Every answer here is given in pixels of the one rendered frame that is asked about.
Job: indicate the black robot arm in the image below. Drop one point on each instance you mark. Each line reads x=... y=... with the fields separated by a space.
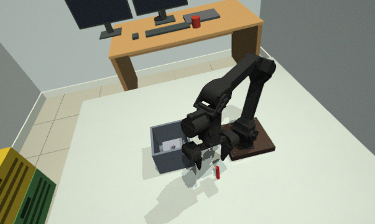
x=218 y=92

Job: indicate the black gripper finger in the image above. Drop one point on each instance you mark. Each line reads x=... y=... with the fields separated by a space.
x=225 y=150
x=198 y=162

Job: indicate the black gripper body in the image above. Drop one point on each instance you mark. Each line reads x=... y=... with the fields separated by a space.
x=210 y=138

